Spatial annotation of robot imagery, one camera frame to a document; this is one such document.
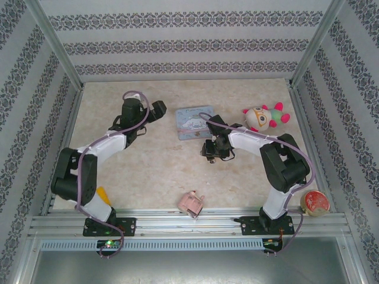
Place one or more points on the blue cartoon print tin box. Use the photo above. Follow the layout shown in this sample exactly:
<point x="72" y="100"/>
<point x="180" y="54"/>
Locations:
<point x="191" y="124"/>

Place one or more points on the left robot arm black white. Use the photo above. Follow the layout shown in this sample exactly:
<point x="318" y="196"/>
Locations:
<point x="71" y="177"/>

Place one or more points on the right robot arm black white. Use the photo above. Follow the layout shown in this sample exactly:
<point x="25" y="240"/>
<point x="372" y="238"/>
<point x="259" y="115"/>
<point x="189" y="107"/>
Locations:
<point x="284" y="165"/>

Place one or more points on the plush doll with pink limbs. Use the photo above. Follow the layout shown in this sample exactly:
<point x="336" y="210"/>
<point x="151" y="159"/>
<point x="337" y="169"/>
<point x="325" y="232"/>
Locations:
<point x="263" y="118"/>

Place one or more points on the pink toy house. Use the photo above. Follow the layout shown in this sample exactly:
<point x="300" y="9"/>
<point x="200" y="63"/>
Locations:
<point x="191" y="204"/>

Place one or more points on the yellow plastic object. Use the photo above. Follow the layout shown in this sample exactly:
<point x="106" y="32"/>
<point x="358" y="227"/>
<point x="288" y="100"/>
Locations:
<point x="103" y="195"/>

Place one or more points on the round tin with red lid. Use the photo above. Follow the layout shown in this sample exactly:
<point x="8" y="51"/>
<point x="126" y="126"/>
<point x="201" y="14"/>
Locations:
<point x="315" y="202"/>

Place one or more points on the grey metal panel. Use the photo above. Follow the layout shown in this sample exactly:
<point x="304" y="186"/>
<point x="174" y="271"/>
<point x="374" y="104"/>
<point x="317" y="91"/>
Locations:
<point x="189" y="266"/>

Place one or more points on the circuit board with green light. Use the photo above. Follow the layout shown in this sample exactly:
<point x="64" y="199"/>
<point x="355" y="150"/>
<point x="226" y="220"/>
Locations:
<point x="108" y="244"/>

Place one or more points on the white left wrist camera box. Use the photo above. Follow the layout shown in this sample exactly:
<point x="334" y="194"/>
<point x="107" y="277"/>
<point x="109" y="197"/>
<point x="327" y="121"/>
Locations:
<point x="139" y="99"/>

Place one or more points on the aluminium table side rail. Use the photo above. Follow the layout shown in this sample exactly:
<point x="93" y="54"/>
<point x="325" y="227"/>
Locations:
<point x="69" y="127"/>
<point x="302" y="118"/>

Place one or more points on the aluminium mounting rail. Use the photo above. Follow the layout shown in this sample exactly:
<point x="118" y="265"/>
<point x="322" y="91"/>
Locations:
<point x="189" y="223"/>

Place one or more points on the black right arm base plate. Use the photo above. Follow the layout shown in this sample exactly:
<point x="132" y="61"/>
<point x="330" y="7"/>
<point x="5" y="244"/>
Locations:
<point x="251" y="226"/>

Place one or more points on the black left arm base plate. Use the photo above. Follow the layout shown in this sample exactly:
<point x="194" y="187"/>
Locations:
<point x="127" y="226"/>

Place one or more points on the aluminium frame upright post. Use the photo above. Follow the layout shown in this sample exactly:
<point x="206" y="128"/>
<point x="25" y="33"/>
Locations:
<point x="53" y="41"/>
<point x="318" y="41"/>

